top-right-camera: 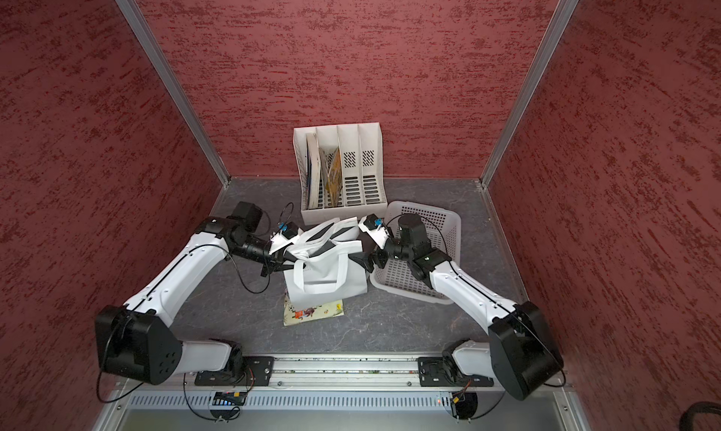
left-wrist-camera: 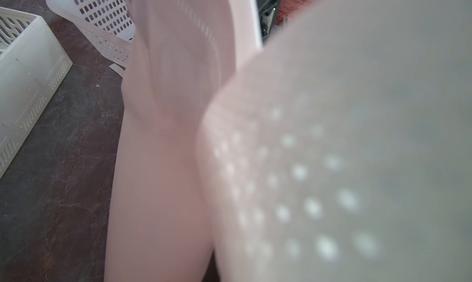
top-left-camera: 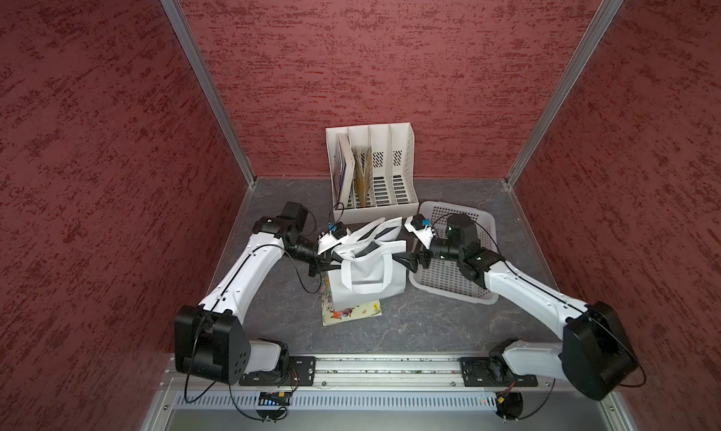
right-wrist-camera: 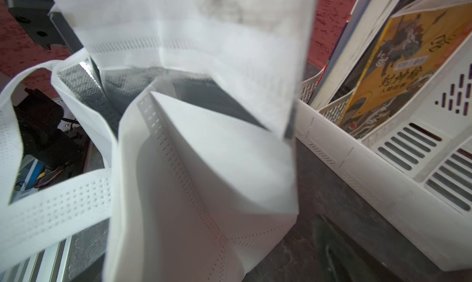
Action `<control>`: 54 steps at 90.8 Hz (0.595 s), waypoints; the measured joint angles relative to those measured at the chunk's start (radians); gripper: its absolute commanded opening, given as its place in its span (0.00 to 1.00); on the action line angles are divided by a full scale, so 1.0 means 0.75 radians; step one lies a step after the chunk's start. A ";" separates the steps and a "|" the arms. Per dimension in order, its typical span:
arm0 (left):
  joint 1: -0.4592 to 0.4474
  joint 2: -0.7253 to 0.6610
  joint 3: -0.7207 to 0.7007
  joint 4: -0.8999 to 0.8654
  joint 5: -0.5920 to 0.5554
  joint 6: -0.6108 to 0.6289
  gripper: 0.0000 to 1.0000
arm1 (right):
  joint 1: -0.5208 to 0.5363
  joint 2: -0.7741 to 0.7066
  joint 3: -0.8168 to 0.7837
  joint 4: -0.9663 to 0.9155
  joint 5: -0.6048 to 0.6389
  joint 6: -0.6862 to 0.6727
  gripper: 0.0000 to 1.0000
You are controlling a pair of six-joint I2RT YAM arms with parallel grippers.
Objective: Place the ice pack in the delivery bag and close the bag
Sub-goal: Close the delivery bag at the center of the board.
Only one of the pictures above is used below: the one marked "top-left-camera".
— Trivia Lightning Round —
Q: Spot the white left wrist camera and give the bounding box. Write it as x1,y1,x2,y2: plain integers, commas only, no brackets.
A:
317,222,350,256

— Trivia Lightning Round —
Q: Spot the yellow brown book in organizer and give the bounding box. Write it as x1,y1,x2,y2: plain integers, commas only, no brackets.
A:
352,147,373,209

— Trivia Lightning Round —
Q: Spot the colourful picture book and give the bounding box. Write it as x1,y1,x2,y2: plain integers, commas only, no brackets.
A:
321,274,382,327

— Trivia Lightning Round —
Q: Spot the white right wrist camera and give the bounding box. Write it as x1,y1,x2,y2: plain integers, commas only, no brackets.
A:
404,214,436,250

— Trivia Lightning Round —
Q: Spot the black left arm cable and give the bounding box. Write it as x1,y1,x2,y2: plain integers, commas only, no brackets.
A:
182,202,347,422

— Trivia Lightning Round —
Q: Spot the aluminium right corner post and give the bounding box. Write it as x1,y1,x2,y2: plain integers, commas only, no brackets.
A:
506,0,625,189

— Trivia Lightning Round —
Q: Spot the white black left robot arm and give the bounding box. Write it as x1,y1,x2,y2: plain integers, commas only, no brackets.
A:
174,202,327,385

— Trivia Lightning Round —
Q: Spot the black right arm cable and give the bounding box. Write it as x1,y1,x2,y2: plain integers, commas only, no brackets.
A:
430,210,648,421

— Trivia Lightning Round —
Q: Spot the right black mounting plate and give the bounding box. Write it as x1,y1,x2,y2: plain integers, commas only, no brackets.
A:
459,357,539,389

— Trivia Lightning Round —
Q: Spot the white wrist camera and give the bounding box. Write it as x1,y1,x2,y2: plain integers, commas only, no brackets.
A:
404,214,436,250
317,222,350,256

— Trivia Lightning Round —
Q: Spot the white perforated plastic basket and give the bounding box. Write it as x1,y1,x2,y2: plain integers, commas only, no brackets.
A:
409,201,499,305

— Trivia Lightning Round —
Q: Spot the white insulated delivery bag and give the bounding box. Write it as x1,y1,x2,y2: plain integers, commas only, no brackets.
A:
327,217,409,310

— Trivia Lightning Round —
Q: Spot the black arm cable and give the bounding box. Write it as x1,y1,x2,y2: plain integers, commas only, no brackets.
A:
430,210,648,421
182,202,347,422

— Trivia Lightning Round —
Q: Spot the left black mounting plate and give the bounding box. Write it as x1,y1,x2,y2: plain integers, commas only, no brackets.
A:
238,356,317,388

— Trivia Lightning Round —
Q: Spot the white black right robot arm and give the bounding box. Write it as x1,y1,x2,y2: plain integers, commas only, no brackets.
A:
404,213,641,401

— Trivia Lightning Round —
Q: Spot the white perforated file organizer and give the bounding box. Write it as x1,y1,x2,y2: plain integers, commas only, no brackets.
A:
326,122,419,225

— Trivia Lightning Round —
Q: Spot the white book in organizer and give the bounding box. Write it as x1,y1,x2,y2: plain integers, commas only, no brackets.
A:
336,133,355,206

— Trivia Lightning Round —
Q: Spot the aluminium corner post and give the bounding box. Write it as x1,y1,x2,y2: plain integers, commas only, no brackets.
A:
506,0,625,189
159,0,257,188

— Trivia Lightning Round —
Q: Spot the black mounting plate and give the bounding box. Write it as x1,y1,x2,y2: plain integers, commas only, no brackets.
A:
459,357,539,389
238,356,317,388

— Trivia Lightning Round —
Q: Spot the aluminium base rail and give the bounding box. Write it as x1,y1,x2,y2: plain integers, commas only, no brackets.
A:
168,351,615,392

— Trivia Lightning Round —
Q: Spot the aluminium left corner post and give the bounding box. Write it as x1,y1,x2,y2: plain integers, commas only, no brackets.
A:
159,0,257,188

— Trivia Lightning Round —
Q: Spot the white slotted cable duct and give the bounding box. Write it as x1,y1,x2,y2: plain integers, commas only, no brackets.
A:
172,391,497,412

